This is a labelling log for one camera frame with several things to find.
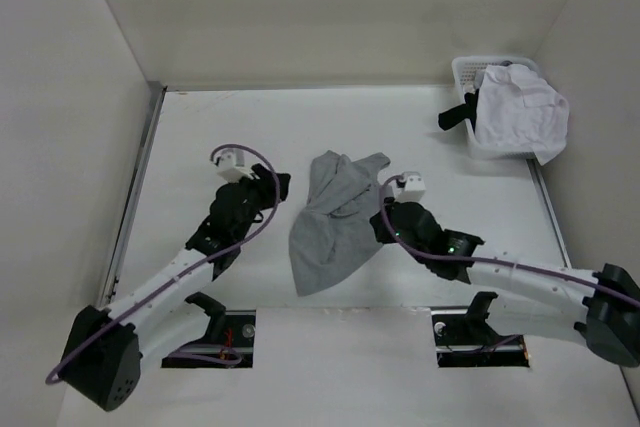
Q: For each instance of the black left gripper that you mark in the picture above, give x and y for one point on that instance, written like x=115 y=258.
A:
x=266 y=186

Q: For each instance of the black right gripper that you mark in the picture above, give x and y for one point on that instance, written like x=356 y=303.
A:
x=380 y=226

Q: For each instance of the grey tank top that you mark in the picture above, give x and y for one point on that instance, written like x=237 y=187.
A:
x=331 y=237

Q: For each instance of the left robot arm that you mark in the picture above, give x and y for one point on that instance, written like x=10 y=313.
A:
x=107 y=349

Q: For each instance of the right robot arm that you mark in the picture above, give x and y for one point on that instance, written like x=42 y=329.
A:
x=595 y=309

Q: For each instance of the black tank top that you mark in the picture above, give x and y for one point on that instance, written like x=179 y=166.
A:
x=464 y=111

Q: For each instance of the white tank top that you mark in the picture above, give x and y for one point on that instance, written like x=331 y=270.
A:
x=518 y=110

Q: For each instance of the white plastic laundry basket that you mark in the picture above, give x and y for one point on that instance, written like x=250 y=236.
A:
x=467 y=71

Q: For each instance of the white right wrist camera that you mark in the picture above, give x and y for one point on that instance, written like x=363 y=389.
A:
x=410 y=187

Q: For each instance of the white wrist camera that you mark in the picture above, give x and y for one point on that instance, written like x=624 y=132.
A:
x=410 y=187
x=230 y=165

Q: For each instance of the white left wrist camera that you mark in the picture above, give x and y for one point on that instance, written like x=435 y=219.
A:
x=230 y=165

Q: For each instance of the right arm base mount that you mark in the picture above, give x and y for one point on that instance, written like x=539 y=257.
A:
x=464 y=339

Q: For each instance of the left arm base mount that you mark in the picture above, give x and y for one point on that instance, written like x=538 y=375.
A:
x=227 y=343

